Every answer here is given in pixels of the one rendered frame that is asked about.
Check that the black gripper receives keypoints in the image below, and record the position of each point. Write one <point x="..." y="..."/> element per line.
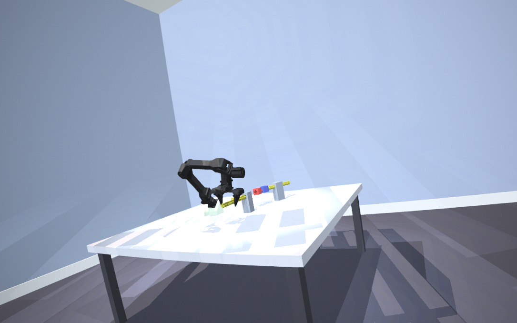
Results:
<point x="236" y="192"/>

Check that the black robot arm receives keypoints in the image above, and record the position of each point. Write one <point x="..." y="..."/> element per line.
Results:
<point x="217" y="165"/>

